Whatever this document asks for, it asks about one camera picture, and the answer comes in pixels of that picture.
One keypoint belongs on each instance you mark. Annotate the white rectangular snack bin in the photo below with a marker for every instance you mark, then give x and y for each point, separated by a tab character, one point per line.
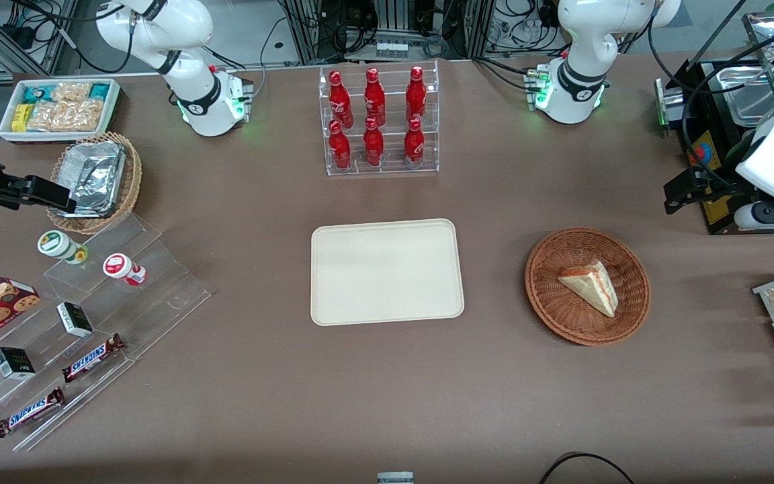
7	134

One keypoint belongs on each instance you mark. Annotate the clear acrylic stepped display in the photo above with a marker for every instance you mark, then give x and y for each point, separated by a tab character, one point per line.
152	296

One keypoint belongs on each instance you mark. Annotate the snickers chocolate bar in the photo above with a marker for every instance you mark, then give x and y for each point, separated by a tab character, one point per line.
29	413
91	358

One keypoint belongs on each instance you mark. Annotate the red lid yogurt cup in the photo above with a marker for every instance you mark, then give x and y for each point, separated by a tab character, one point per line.
118	265

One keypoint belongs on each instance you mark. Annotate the aluminium foil container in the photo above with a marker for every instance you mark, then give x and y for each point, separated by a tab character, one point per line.
95	191
88	156

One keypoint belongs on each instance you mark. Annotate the teal snack packet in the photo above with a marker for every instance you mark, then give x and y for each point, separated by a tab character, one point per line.
36	93
99	91

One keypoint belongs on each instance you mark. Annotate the small black box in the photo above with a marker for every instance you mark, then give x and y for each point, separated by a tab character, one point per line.
14	363
74	319

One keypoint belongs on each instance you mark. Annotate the brown round wicker basket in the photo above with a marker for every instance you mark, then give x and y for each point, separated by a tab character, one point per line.
562	302

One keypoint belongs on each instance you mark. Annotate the clear acrylic bottle rack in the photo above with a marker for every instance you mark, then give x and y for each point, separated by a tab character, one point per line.
387	171

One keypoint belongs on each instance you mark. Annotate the clear bag of crackers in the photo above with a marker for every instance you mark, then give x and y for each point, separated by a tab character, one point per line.
64	115
71	91

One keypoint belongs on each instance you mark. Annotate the yellow snack packet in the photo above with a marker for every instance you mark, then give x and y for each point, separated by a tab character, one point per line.
20	117

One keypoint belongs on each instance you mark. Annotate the black sealing machine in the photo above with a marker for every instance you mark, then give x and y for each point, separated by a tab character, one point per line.
713	101

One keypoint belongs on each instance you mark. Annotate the tan wicker basket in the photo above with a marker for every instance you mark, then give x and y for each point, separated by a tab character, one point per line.
130	181

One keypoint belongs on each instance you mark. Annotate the cream plastic tray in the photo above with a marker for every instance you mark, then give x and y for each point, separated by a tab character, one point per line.
387	272

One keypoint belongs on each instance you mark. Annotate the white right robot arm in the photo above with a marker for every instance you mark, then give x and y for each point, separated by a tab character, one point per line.
185	27

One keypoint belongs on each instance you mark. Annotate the green lid yogurt cup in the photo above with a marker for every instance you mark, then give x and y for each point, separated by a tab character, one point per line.
56	243

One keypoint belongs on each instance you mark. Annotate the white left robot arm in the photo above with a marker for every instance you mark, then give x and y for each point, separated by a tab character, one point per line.
582	47

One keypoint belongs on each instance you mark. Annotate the red cola bottle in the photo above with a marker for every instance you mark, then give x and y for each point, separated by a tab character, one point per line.
374	95
416	93
339	99
414	142
339	146
373	144

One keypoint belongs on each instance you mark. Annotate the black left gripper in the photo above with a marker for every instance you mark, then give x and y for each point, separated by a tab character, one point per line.
715	187

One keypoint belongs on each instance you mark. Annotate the aluminium frame rack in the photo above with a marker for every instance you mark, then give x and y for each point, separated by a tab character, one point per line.
394	20

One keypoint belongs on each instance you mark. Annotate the stainless steel pan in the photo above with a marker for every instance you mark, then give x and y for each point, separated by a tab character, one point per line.
750	97

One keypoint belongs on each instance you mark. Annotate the triangle sandwich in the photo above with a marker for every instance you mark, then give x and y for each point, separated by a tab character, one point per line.
592	286

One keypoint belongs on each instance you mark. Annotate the white power strip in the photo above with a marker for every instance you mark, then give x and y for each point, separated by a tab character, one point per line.
392	48

